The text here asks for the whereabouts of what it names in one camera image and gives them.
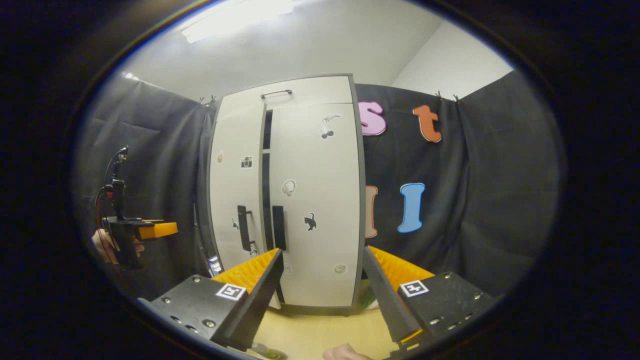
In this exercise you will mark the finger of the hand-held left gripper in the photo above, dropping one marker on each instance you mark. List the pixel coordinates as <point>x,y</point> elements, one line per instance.
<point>157,231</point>

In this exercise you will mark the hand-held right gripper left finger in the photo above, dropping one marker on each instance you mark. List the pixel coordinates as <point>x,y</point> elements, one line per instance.
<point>260,295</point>

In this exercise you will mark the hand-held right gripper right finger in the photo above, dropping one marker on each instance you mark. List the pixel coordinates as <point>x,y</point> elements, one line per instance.
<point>387,295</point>

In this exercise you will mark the green label clear bottle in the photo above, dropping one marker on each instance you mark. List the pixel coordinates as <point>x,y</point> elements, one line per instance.
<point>368,297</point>

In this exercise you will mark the white cabinet door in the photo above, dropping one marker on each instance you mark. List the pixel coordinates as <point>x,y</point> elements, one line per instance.
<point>320,175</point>
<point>230,185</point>

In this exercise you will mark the white and grey cabinet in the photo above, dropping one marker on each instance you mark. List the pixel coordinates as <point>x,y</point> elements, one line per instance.
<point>361,200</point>

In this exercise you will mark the white cabinet drawer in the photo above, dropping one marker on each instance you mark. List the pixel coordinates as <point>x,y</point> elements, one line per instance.
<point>310,92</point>

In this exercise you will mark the ceiling light panel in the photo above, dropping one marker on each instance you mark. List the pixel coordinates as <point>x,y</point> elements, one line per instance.
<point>235,17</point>

